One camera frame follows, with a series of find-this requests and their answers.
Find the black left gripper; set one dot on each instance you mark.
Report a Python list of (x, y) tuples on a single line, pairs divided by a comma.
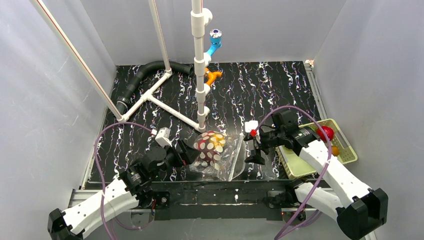
[(180, 151)]

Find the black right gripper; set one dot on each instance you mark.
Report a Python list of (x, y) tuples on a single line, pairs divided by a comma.
[(262, 144)]

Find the clear polka dot zip bag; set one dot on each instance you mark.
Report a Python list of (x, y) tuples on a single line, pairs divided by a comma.
[(221, 156)]

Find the fake orange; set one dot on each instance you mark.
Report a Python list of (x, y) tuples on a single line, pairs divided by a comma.
[(335, 150)]

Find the fake dark red apple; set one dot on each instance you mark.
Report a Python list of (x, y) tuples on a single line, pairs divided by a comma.
[(208, 154)]

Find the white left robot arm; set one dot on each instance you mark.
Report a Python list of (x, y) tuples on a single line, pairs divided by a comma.
[(131, 189)]

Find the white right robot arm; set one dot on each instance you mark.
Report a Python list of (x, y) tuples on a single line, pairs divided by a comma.
[(357, 208)]

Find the fake yellow lemon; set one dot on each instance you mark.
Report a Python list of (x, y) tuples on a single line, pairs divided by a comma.
[(218, 139)]

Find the pale green perforated basket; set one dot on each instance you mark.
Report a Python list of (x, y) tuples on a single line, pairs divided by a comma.
[(313, 158)]

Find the orange pipe fitting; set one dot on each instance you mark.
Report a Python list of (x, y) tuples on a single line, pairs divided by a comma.
[(211, 76)]

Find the blue faucet fixture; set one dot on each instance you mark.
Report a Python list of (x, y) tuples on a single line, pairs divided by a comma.
[(215, 36)]

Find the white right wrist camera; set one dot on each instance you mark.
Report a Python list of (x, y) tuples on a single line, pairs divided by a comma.
[(250, 127)]

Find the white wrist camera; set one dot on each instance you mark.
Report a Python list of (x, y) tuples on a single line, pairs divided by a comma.
[(162, 137), (250, 127)]

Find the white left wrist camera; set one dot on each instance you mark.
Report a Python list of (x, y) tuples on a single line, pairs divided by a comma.
[(162, 137)]

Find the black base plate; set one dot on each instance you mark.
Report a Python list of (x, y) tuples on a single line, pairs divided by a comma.
[(240, 199)]

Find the white pvc pipe frame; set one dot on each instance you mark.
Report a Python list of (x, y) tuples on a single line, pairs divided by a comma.
[(200, 17)]

